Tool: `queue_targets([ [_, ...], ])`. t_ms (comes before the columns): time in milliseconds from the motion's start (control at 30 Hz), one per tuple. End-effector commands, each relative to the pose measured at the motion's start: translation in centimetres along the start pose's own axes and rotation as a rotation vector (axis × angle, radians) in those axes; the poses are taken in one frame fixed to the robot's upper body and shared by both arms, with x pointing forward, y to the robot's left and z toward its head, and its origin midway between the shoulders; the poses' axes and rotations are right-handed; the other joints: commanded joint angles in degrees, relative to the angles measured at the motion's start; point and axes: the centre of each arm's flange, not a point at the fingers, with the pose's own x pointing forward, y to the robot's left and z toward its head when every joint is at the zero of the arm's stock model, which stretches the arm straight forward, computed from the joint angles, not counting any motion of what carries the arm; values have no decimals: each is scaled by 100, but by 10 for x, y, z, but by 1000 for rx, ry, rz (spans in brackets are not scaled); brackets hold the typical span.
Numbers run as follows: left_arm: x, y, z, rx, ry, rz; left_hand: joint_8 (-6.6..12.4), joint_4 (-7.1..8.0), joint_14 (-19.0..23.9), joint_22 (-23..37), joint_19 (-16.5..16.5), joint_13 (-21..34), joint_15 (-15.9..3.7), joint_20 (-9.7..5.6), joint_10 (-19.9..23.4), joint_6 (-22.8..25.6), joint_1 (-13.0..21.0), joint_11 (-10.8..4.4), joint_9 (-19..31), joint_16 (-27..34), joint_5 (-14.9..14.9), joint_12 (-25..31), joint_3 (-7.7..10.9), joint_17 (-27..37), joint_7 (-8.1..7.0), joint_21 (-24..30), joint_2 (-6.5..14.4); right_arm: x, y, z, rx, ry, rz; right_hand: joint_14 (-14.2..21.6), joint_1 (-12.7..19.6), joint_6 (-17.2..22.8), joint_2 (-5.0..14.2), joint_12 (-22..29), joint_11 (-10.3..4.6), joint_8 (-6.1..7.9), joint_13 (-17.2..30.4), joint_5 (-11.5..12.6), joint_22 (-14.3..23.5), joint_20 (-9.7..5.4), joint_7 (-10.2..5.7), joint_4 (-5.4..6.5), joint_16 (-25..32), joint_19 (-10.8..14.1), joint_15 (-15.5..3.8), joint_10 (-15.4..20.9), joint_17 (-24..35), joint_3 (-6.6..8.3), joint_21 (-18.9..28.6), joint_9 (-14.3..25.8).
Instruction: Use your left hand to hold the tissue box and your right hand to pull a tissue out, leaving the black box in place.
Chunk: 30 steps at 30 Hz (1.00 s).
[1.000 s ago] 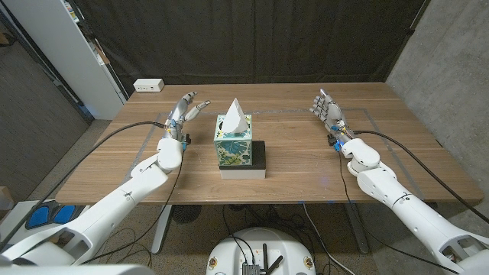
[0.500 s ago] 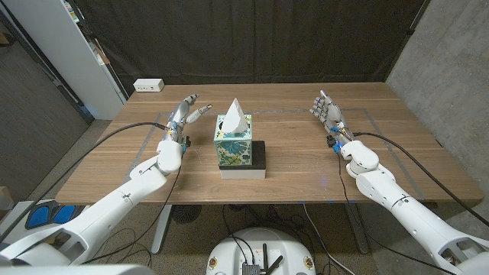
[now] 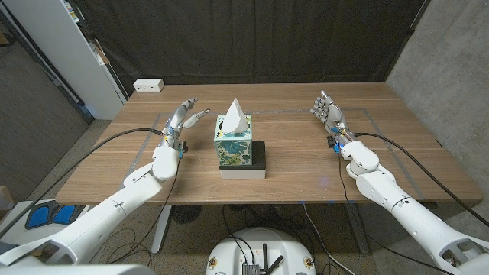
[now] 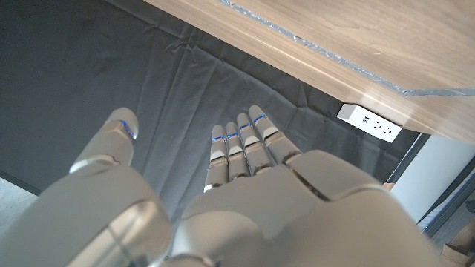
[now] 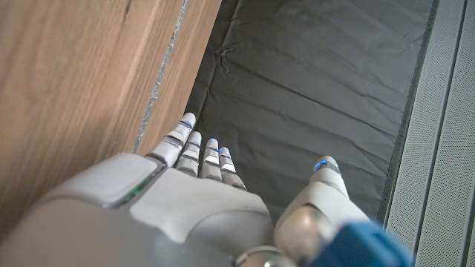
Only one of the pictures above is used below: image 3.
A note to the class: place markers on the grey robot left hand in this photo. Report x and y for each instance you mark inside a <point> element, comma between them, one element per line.
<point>173,126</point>

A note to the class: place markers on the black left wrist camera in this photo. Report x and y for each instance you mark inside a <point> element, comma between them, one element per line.
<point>184,146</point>

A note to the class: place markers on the white power strip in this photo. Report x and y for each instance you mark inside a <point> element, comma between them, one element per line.
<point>148,85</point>

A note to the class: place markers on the blue foot pedal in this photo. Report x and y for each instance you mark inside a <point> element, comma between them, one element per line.
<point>38,219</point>
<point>64,214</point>

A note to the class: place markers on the white tissue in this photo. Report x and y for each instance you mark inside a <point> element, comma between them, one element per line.
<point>235,118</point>

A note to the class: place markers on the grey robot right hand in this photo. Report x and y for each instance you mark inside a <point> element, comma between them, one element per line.
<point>332,114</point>

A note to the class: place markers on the teal floral tissue box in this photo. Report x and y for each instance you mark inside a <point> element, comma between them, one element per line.
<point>233,149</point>

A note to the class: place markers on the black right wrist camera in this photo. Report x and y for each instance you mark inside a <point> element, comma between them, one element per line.
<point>331,142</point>

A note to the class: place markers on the grey table leg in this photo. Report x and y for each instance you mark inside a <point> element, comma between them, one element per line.
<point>357,229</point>

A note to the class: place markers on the blue wrist plug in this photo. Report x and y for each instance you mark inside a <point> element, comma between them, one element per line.
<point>180,154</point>
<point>336,149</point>

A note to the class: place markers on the black radio module with antennas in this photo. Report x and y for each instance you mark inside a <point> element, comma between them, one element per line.
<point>252,269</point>

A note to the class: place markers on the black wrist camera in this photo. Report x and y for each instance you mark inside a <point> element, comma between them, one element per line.
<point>331,142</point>
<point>184,146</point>

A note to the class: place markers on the white robot chest edge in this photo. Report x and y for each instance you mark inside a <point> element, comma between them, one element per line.
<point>76,270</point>

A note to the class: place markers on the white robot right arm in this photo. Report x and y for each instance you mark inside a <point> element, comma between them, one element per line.
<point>401,208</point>

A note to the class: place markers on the blue left wrist plug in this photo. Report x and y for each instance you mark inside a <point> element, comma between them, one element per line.
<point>180,154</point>

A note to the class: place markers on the black fabric curtain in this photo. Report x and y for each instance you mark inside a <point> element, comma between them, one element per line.
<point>248,38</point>

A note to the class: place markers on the black round fan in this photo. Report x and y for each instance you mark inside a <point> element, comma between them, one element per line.
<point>186,214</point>

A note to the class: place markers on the blue right wrist plug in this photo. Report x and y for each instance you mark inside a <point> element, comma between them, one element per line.
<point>336,149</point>

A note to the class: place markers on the white table leg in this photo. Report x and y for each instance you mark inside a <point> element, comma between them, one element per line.
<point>162,225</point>

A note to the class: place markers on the cardboard box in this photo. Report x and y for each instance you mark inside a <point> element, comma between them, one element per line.
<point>4,198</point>

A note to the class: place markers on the black box with white base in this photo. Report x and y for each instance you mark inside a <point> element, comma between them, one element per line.
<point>259,156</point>

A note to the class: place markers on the white cabinet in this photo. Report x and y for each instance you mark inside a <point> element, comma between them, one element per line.
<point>57,46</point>

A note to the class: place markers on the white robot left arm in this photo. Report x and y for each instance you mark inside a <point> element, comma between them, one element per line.
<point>114,214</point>

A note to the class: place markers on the white robot torso base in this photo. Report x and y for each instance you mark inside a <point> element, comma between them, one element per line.
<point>229,252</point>

